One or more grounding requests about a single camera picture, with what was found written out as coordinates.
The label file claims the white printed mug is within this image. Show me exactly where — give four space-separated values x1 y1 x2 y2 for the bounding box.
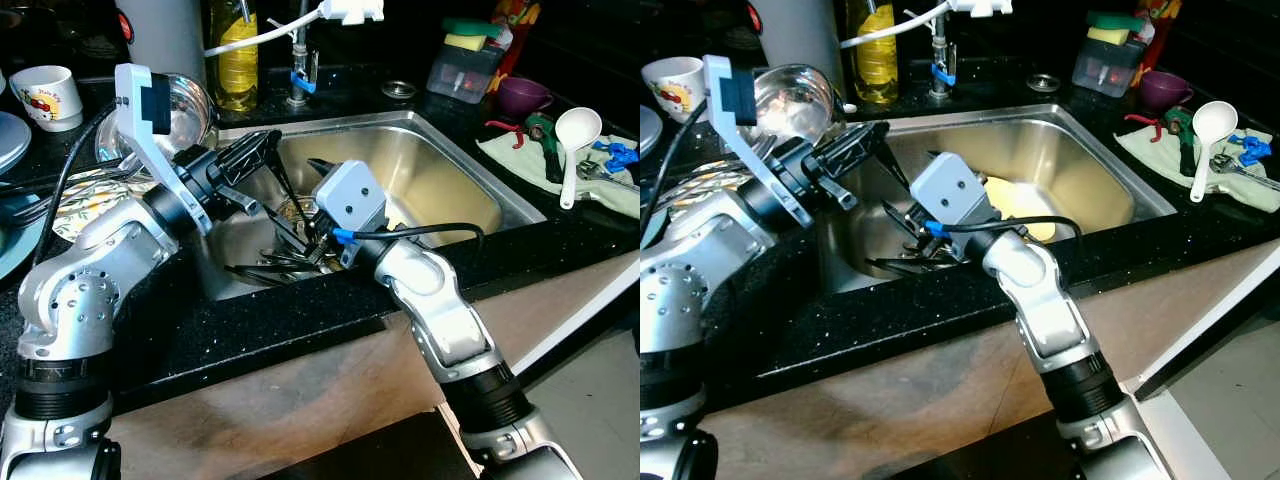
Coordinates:
10 65 84 133
642 56 709 123

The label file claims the green black handled tool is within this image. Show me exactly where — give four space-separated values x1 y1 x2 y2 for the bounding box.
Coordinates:
525 112 563 186
1165 107 1199 179

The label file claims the clear plastic container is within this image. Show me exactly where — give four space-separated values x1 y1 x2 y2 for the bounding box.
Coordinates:
1072 36 1144 98
427 44 501 104

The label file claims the blue plastic clip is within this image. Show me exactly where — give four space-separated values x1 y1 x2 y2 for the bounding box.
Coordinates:
1228 133 1276 169
595 140 641 176

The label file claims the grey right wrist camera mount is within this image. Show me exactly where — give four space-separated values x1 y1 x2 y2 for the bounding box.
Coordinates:
312 160 389 269
908 152 996 246

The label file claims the light green cloth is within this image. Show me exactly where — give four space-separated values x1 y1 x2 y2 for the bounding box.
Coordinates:
1115 125 1280 216
475 130 641 221

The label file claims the steel bowl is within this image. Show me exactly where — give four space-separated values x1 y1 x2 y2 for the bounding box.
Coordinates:
745 63 849 151
95 72 216 171

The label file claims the white plastic ladle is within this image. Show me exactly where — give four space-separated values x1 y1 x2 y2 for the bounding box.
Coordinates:
1190 100 1239 204
555 107 604 211

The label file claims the floral print plate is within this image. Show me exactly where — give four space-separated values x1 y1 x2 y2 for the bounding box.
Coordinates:
50 165 161 241
655 160 761 216

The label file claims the red orange packet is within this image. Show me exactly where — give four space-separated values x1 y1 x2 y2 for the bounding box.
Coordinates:
488 0 541 81
1133 0 1183 76

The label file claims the yellow dish soap bottle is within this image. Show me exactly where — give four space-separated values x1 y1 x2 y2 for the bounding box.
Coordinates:
845 0 899 106
207 0 259 113

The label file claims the purple cup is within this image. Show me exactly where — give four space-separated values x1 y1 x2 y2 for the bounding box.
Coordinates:
495 77 554 119
1140 70 1196 113

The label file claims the metal tap with blue handle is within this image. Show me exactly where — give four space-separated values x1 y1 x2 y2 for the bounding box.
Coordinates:
925 0 958 99
288 0 321 109

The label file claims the white appliance power cable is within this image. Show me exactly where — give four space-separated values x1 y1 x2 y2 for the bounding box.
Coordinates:
203 0 386 58
840 0 1011 49

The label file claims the stainless steel sink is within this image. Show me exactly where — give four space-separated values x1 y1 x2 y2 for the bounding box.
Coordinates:
815 103 1179 293
190 110 549 301

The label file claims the green yellow sponge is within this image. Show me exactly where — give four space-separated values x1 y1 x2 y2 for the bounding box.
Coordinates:
443 18 506 51
1085 12 1149 45

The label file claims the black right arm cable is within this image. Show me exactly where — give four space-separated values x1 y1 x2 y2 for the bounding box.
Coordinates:
333 222 486 247
925 215 1083 247

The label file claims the grey cylinder appliance red logo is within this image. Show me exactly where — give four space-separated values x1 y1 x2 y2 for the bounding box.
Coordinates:
745 0 846 76
112 0 208 86

